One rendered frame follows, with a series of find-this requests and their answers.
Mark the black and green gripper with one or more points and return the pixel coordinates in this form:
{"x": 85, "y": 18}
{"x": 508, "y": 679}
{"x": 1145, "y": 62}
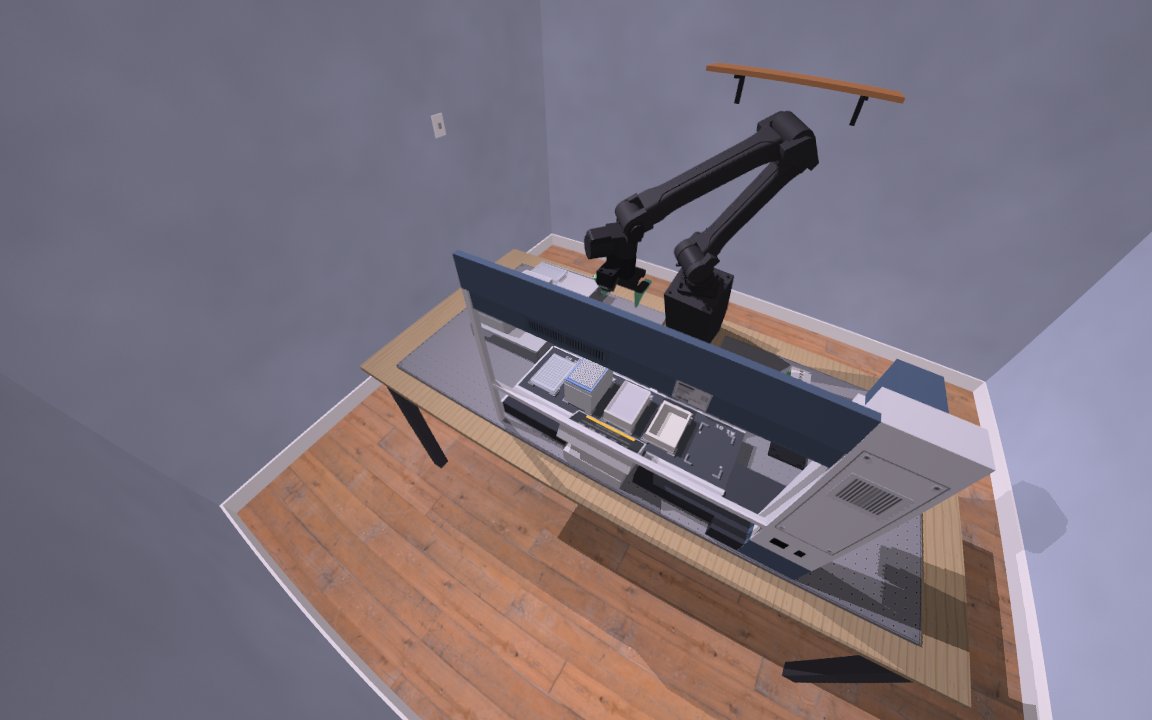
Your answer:
{"x": 632, "y": 284}

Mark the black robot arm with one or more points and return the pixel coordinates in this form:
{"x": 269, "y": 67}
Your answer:
{"x": 654, "y": 204}

